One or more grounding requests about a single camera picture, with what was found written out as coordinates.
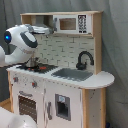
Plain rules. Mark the grey toy sink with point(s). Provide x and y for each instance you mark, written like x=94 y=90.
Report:
x=72 y=74

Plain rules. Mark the red left stove knob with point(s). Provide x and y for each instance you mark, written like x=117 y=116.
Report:
x=15 y=79

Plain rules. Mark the red right stove knob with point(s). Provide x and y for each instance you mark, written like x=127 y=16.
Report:
x=34 y=84

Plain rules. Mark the red stove knob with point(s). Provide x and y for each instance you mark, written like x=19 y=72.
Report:
x=34 y=84
x=15 y=79

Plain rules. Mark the white toy microwave door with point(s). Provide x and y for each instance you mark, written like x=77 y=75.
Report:
x=73 y=24

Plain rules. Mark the wooden toy kitchen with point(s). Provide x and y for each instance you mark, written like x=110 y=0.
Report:
x=62 y=50

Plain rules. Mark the black toy faucet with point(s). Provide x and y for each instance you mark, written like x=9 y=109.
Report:
x=82 y=64

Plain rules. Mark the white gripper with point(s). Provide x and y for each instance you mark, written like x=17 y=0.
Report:
x=41 y=29

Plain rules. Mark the toy oven door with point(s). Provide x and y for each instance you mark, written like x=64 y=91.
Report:
x=27 y=105

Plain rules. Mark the white cabinet door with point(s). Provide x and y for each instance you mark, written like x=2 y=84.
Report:
x=63 y=106

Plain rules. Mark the grey range hood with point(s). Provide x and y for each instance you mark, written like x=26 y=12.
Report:
x=45 y=28

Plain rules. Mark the black toy stovetop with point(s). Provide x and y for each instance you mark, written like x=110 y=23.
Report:
x=40 y=68

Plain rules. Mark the silver toy pot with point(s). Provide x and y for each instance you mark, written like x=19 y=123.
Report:
x=32 y=62

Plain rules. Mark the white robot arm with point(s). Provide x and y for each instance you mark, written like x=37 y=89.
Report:
x=22 y=37

